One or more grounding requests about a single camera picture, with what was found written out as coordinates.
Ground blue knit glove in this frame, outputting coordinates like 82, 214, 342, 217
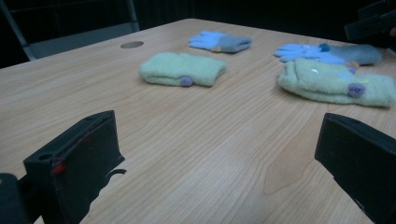
274, 42, 383, 67

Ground blue grey sock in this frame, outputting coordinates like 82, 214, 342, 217
188, 30, 253, 54

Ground light green sock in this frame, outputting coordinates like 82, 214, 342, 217
138, 51, 228, 88

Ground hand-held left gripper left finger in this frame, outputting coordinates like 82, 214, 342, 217
22, 110, 128, 224

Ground metal stand frame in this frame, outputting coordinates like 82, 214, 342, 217
0, 0, 141, 62

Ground round table cable grommet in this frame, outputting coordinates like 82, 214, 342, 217
120, 40, 145, 49

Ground green fuzzy glove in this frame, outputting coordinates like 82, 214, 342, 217
277, 58, 396, 108

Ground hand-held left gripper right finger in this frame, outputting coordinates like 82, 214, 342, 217
314, 112, 396, 224

